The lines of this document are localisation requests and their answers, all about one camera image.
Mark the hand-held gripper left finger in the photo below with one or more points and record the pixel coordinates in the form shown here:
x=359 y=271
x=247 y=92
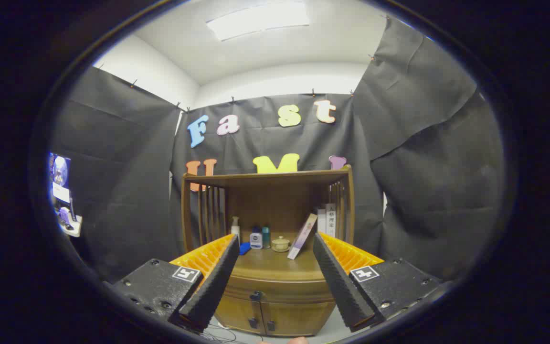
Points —
x=213 y=282

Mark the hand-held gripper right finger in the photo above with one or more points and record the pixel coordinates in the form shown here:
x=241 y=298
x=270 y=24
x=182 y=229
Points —
x=339 y=282

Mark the wooden drawer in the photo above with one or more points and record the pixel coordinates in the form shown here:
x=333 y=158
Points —
x=287 y=290

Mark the wooden cabinet door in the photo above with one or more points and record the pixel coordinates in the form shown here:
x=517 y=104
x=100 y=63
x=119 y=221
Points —
x=299 y=319
x=237 y=313

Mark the wooden countertop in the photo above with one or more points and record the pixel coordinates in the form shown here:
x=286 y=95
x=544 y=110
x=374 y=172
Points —
x=275 y=265

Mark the wooden cabinet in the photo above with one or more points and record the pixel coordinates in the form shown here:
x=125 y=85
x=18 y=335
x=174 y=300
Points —
x=275 y=200

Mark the blue folded cloth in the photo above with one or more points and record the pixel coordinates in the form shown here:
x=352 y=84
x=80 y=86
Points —
x=244 y=248

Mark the white pump bottle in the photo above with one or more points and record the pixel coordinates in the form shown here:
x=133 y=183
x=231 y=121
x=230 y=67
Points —
x=235 y=232

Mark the purple and white book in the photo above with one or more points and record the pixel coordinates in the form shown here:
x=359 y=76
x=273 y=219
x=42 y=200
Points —
x=302 y=236

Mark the white lotion bottle blue cap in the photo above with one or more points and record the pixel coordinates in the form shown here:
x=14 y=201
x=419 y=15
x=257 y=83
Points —
x=256 y=241

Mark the white book black lettering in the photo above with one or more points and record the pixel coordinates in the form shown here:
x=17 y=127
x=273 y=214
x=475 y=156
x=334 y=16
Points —
x=331 y=220

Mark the plain white book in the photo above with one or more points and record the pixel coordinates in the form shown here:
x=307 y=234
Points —
x=321 y=220

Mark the teal slim bottle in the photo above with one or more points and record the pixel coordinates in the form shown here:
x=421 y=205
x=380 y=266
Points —
x=266 y=238

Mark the beige lidded teacup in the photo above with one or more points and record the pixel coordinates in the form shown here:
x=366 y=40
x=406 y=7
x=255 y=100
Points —
x=280 y=244

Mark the black backdrop cloth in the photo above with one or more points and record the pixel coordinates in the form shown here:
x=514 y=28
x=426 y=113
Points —
x=127 y=167

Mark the ceiling light panel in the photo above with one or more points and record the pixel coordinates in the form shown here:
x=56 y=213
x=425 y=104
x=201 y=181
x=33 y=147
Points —
x=258 y=20

